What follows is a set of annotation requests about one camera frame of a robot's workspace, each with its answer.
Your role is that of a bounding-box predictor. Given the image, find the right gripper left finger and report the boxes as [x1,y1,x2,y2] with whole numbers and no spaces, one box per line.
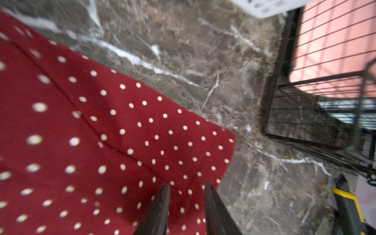
[134,185,170,235]

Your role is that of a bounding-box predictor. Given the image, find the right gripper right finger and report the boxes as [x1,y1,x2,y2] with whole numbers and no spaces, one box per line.
[204,181,242,235]

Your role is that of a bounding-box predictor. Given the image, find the red polka dot skirt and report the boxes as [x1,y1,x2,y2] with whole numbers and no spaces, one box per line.
[1,12,236,235]

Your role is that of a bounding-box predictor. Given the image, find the yellow black utility knife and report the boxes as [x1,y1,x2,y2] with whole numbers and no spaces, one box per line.
[332,173,376,235]

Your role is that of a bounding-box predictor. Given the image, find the pink folder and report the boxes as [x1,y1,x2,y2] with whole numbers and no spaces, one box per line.
[289,1,376,98]

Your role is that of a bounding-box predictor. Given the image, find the white plastic basket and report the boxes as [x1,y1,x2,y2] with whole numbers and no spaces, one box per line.
[230,0,312,19]

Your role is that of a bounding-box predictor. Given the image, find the black wire desk organizer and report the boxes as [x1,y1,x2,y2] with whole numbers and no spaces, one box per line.
[261,1,376,186]

